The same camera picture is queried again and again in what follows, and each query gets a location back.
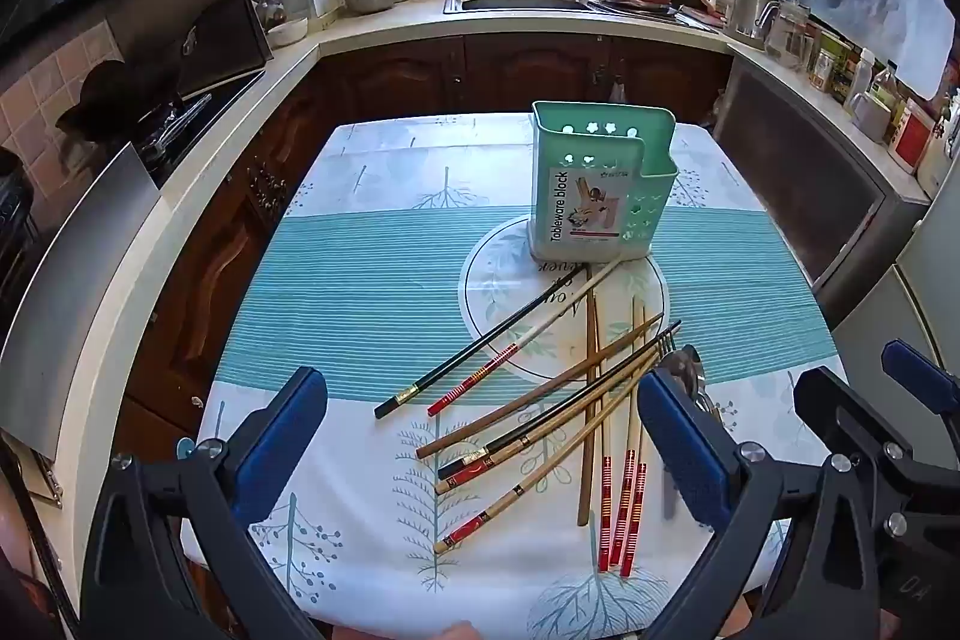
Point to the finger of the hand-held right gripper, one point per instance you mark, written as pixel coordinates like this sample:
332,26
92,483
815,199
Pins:
840,407
919,377

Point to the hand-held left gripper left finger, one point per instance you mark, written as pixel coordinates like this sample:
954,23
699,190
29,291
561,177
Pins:
281,434

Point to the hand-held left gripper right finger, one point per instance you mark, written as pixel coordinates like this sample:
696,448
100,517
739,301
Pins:
684,449

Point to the round steel soup spoon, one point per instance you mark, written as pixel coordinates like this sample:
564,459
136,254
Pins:
690,371

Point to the pale chopstick red striped end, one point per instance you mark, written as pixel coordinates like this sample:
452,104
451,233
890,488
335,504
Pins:
634,527
620,512
525,338
604,520

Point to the brown wooden chopstick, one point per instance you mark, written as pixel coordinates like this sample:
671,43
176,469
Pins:
586,445
487,416

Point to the black fork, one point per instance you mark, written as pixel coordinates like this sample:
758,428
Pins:
666,345

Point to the black chopstick gold band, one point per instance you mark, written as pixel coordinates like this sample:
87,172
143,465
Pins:
540,416
480,341

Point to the bamboo chopstick red end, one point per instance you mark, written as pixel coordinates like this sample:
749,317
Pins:
459,476

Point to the pile of mixed chopsticks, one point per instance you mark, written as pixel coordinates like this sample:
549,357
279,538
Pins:
459,533

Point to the green plastic utensil holder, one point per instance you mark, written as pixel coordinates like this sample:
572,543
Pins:
600,160

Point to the grey refrigerator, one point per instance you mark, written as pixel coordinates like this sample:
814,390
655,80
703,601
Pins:
922,280

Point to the teal and white printed tablecloth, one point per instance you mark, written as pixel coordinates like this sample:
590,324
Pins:
337,310

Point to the steel built-in appliance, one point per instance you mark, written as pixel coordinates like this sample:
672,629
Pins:
810,183

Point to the steel splash panel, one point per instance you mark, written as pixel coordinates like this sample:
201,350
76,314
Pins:
82,310

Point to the row of seasoning jars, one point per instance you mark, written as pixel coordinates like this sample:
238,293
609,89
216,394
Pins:
877,93

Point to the black gas stove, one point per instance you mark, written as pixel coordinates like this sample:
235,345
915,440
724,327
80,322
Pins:
195,108

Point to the glass teapot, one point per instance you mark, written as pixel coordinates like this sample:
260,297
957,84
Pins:
787,36

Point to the black wok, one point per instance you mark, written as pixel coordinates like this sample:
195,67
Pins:
112,100

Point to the small white bowl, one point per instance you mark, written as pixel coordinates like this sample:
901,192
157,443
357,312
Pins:
287,33

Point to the white countertop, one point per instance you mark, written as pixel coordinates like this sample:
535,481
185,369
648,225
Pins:
375,21

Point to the steel sink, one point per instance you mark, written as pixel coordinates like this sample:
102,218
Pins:
517,3

